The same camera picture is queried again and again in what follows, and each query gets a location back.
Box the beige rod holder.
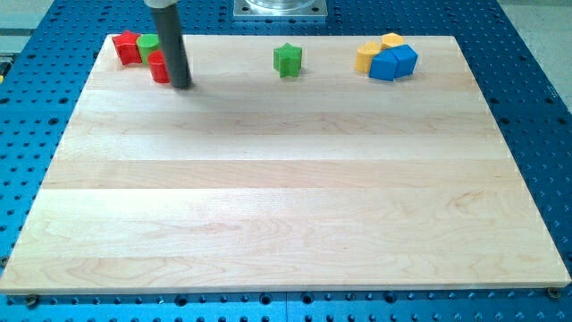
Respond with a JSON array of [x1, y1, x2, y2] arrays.
[[144, 0, 179, 9]]

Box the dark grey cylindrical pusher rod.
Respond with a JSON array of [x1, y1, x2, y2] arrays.
[[150, 4, 192, 89]]

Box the red cylinder block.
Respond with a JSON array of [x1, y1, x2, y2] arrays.
[[147, 50, 170, 83]]

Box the red star block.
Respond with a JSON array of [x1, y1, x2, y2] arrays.
[[112, 30, 142, 65]]

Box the green star block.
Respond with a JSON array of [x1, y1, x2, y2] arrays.
[[273, 43, 302, 78]]

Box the green cylinder block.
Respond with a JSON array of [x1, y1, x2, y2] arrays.
[[136, 33, 160, 64]]

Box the light wooden board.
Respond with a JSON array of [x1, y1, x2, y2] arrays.
[[1, 36, 571, 295]]

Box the yellow heart-shaped block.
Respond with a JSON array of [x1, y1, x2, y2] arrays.
[[354, 41, 382, 73]]

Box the blue pentagon block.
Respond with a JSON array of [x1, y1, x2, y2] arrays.
[[368, 49, 399, 81]]

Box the yellow hexagon block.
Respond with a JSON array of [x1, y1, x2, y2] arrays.
[[381, 32, 405, 50]]

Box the blue cube block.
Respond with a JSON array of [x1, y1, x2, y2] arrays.
[[390, 45, 418, 78]]

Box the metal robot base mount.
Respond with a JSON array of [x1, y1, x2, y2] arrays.
[[233, 0, 328, 18]]

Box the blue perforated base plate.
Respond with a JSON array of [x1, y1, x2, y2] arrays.
[[1, 1, 571, 321]]

